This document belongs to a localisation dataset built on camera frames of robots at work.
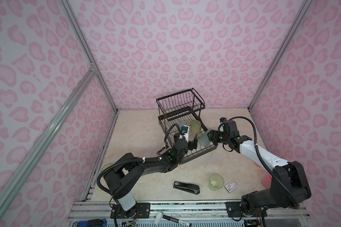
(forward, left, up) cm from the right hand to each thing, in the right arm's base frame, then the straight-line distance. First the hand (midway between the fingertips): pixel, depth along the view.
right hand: (212, 134), depth 89 cm
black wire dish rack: (+5, +20, +10) cm, 23 cm away
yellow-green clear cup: (+8, +10, -3) cm, 13 cm away
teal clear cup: (+7, +19, +2) cm, 21 cm away
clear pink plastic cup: (-8, +14, +9) cm, 19 cm away
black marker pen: (-43, +30, -7) cm, 53 cm away
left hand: (-3, +14, +5) cm, 15 cm away
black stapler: (-30, +14, -8) cm, 34 cm away
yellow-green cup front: (-26, 0, -11) cm, 28 cm away
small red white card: (-28, -8, -11) cm, 31 cm away
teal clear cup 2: (-1, +5, -5) cm, 7 cm away
